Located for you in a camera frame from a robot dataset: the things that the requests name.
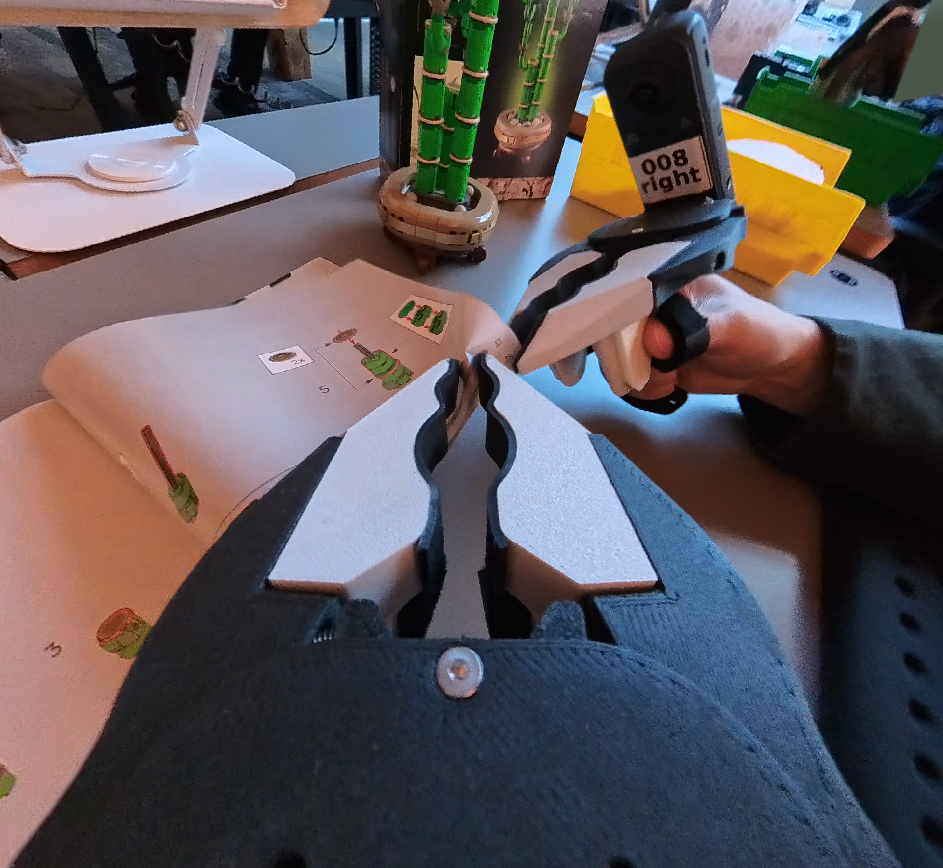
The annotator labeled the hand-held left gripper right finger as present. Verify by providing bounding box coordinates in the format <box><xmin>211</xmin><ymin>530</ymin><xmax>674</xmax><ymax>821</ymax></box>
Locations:
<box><xmin>471</xmin><ymin>354</ymin><xmax>659</xmax><ymax>639</ymax></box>

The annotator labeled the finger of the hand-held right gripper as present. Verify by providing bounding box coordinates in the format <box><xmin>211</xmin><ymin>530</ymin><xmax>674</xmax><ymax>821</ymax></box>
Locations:
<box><xmin>508</xmin><ymin>249</ymin><xmax>616</xmax><ymax>351</ymax></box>
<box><xmin>513</xmin><ymin>241</ymin><xmax>695</xmax><ymax>376</ymax></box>

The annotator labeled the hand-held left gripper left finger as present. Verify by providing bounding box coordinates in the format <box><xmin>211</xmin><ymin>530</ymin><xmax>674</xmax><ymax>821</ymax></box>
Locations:
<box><xmin>269</xmin><ymin>358</ymin><xmax>459</xmax><ymax>639</ymax></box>

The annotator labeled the yellow plastic bin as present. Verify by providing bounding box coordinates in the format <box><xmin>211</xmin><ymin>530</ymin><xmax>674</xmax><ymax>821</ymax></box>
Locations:
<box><xmin>571</xmin><ymin>93</ymin><xmax>866</xmax><ymax>287</ymax></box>

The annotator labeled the building instruction booklet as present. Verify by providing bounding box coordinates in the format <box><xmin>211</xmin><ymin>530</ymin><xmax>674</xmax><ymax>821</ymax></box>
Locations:
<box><xmin>0</xmin><ymin>257</ymin><xmax>526</xmax><ymax>847</ymax></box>

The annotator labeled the green brick bamboo model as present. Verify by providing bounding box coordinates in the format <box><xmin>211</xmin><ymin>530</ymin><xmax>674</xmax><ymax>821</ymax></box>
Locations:
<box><xmin>378</xmin><ymin>0</ymin><xmax>579</xmax><ymax>274</ymax></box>

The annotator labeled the person's right forearm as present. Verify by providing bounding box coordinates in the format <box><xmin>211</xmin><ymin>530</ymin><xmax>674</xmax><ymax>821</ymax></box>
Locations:
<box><xmin>740</xmin><ymin>318</ymin><xmax>943</xmax><ymax>523</ymax></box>

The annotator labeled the grey desk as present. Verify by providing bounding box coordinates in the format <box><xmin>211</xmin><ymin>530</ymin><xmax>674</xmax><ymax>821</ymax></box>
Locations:
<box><xmin>0</xmin><ymin>139</ymin><xmax>907</xmax><ymax>744</ymax></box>

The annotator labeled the white desk stand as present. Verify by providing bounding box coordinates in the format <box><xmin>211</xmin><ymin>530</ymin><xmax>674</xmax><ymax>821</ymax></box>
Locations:
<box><xmin>0</xmin><ymin>28</ymin><xmax>297</xmax><ymax>254</ymax></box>

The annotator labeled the person's right hand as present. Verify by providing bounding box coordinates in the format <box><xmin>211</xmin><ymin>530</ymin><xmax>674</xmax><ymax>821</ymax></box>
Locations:
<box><xmin>641</xmin><ymin>275</ymin><xmax>835</xmax><ymax>416</ymax></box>

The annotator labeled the green plastic bin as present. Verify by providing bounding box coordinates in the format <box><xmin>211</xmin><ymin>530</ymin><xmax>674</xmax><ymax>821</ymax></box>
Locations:
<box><xmin>744</xmin><ymin>65</ymin><xmax>938</xmax><ymax>206</ymax></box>

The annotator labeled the bamboo set box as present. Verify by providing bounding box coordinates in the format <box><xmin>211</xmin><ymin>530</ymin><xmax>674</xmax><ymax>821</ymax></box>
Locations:
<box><xmin>378</xmin><ymin>0</ymin><xmax>632</xmax><ymax>200</ymax></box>

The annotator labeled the white patterned box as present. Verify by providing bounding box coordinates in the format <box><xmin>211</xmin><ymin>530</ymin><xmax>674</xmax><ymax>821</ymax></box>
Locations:
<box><xmin>707</xmin><ymin>0</ymin><xmax>820</xmax><ymax>77</ymax></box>

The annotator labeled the adjoining grey table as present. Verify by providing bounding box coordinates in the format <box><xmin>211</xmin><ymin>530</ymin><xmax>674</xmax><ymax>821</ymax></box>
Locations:
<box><xmin>0</xmin><ymin>96</ymin><xmax>384</xmax><ymax>280</ymax></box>

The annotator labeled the black studded mat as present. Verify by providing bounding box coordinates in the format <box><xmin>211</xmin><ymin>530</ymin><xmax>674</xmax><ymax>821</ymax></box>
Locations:
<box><xmin>818</xmin><ymin>515</ymin><xmax>943</xmax><ymax>868</ymax></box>

